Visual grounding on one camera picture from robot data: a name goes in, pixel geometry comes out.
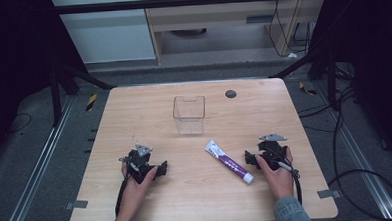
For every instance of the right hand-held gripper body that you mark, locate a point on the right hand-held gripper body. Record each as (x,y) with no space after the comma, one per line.
(272,150)

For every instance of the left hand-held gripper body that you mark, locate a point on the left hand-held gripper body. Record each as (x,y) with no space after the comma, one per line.
(140,163)

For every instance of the white and purple toothpaste tube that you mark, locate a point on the white and purple toothpaste tube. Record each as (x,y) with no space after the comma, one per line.
(229,161)

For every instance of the clear plastic container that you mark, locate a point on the clear plastic container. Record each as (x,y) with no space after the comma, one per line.
(189,115)

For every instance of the person's left hand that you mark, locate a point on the person's left hand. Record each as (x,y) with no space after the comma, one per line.
(134,193)

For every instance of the person's right hand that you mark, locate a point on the person's right hand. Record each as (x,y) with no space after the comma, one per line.
(280,182)

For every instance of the grey round table grommet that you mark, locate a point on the grey round table grommet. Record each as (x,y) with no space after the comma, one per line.
(230,94)

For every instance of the yellow and black tape strip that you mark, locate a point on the yellow and black tape strip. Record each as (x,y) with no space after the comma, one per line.
(91,101)
(307,89)

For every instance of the black metal stand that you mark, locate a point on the black metal stand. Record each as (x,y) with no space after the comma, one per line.
(331,81)
(55,96)

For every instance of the white cabinet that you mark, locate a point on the white cabinet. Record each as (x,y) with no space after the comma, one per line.
(107,34)

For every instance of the dark curtain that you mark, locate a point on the dark curtain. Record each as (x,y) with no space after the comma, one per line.
(15,65)
(375,66)

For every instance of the grey table bracket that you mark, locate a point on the grey table bracket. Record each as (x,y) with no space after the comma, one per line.
(328,193)
(76,204)

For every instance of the aluminium floor rail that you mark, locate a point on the aluminium floor rail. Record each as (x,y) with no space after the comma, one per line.
(359,156)
(36,171)

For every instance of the black horizontal frame bar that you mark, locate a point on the black horizontal frame bar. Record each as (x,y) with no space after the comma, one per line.
(179,2)

